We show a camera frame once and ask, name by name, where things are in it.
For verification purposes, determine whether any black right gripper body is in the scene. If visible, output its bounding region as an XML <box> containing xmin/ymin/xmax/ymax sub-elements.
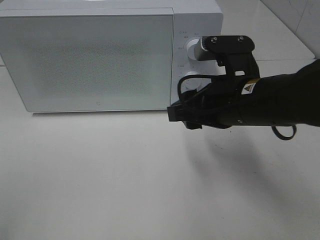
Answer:
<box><xmin>167</xmin><ymin>53</ymin><xmax>260</xmax><ymax>130</ymax></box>

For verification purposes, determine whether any white microwave knob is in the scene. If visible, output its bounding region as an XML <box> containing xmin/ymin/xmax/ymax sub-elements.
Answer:
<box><xmin>185</xmin><ymin>37</ymin><xmax>200</xmax><ymax>61</ymax></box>
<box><xmin>181</xmin><ymin>77</ymin><xmax>211</xmax><ymax>93</ymax></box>

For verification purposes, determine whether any white microwave door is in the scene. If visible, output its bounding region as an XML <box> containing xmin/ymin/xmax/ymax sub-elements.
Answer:
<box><xmin>0</xmin><ymin>8</ymin><xmax>174</xmax><ymax>113</ymax></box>

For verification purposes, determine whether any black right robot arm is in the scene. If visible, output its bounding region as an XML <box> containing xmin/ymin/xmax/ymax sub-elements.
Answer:
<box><xmin>167</xmin><ymin>60</ymin><xmax>320</xmax><ymax>129</ymax></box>

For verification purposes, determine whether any white microwave oven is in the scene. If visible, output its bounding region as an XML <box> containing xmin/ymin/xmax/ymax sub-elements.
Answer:
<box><xmin>0</xmin><ymin>0</ymin><xmax>224</xmax><ymax>109</ymax></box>

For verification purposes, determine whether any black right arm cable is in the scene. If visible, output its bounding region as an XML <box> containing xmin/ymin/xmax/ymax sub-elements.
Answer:
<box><xmin>176</xmin><ymin>74</ymin><xmax>298</xmax><ymax>141</ymax></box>

